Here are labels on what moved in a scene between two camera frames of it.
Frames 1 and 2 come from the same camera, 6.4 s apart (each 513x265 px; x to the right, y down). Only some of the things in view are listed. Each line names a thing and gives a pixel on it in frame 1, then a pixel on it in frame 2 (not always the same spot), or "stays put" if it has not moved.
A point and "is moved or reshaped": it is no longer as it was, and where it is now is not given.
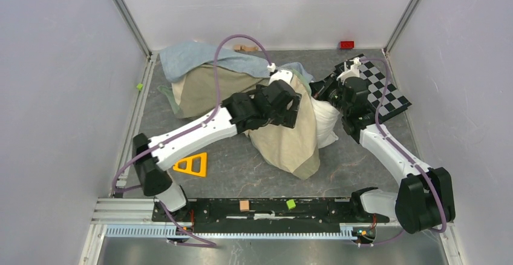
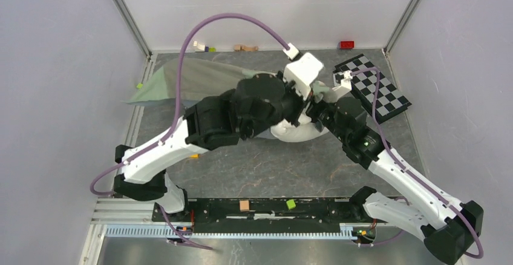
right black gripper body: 331,92 -> 323,112
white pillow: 326,117 is moved or reshaped
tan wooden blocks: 239,48 stays put
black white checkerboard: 394,102 stays put
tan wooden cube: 244,206 stays put
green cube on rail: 291,204 stays put
